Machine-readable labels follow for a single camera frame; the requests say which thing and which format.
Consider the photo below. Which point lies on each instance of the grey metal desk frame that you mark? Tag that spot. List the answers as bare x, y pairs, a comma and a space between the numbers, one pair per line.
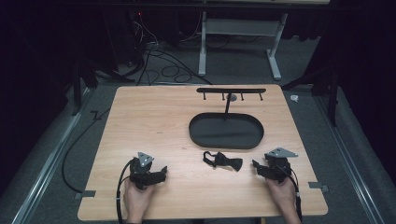
204, 46

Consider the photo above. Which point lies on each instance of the grey tape piece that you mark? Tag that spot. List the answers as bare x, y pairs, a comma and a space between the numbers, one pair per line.
85, 194
317, 186

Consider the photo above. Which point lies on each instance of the metal floor rail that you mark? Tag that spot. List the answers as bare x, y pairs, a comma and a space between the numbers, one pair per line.
351, 161
46, 168

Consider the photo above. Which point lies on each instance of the person's right hand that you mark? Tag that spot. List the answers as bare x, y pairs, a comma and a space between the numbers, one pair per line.
281, 194

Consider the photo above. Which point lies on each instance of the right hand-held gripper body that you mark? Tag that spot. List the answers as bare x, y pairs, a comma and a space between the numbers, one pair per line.
277, 168

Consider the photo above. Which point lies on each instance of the small grey round disc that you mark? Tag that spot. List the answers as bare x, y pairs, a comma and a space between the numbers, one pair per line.
233, 97

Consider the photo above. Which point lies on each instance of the white crumpled scrap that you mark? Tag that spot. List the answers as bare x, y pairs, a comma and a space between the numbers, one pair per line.
294, 98

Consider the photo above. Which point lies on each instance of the black metal stand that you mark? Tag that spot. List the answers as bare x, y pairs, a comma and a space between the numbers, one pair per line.
333, 93
77, 90

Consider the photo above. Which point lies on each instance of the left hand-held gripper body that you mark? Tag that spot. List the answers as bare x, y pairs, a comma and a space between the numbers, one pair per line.
141, 174

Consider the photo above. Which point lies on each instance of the black hook rack with tray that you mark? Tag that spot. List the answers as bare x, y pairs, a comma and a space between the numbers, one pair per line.
225, 130

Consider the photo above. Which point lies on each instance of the black bow tie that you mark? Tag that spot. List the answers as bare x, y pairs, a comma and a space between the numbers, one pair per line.
222, 160

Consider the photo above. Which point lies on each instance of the person's left hand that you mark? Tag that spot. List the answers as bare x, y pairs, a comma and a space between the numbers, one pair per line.
137, 197

